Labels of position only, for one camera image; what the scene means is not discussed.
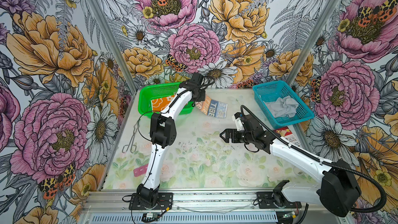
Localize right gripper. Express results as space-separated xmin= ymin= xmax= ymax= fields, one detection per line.
xmin=220 ymin=128 xmax=255 ymax=144

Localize grey blue towel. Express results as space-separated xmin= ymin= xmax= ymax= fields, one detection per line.
xmin=195 ymin=95 xmax=228 ymax=119

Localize orange white patterned towel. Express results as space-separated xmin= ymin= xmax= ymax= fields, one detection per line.
xmin=151 ymin=95 xmax=175 ymax=113

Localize plain grey towel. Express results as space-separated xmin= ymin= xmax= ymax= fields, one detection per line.
xmin=265 ymin=96 xmax=299 ymax=118

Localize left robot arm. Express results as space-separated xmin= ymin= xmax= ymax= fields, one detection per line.
xmin=134 ymin=73 xmax=214 ymax=208

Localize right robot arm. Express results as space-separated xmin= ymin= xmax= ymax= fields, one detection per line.
xmin=220 ymin=113 xmax=387 ymax=217

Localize green plastic basket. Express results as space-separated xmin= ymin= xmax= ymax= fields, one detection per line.
xmin=138 ymin=83 xmax=193 ymax=119

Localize red white small box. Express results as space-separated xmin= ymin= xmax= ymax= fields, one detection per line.
xmin=276 ymin=127 xmax=301 ymax=147

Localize teal plastic basket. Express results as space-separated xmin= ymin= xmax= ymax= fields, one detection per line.
xmin=253 ymin=80 xmax=314 ymax=129

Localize metal tongs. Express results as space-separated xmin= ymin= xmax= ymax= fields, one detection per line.
xmin=122 ymin=121 xmax=139 ymax=153

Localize pink clear plastic strip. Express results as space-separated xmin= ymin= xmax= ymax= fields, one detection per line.
xmin=133 ymin=164 xmax=148 ymax=177

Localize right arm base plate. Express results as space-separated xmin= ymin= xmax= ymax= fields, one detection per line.
xmin=255 ymin=191 xmax=302 ymax=209

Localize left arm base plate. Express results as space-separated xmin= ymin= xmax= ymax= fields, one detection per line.
xmin=129 ymin=192 xmax=174 ymax=211

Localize aluminium front rail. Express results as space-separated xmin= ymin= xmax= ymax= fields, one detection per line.
xmin=81 ymin=188 xmax=327 ymax=219

